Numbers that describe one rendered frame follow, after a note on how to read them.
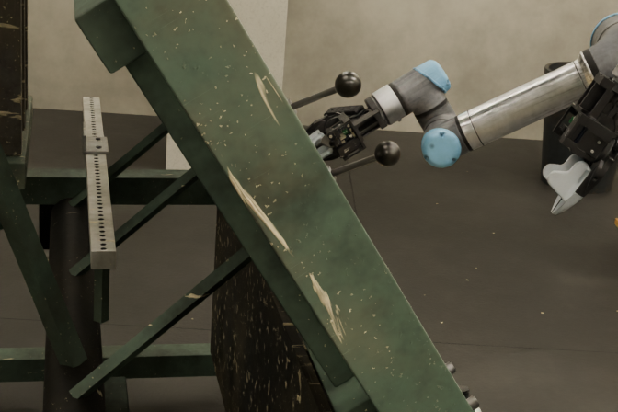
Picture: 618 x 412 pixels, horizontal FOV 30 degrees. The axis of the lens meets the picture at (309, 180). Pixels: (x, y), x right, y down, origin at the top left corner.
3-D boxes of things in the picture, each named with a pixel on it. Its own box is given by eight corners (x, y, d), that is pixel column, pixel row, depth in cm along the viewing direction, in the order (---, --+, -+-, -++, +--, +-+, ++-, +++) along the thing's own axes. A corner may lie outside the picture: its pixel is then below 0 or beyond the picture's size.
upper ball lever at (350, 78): (282, 128, 166) (362, 97, 160) (269, 107, 165) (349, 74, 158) (290, 116, 169) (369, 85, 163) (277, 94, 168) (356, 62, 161)
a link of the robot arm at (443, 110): (438, 169, 233) (411, 123, 231) (440, 154, 244) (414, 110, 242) (473, 151, 231) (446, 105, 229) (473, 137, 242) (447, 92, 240)
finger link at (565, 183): (527, 197, 171) (564, 146, 169) (559, 217, 172) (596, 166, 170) (531, 203, 169) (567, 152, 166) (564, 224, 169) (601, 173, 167)
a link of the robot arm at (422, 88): (457, 93, 233) (437, 56, 232) (411, 120, 233) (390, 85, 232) (449, 90, 241) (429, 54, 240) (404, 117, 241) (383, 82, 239)
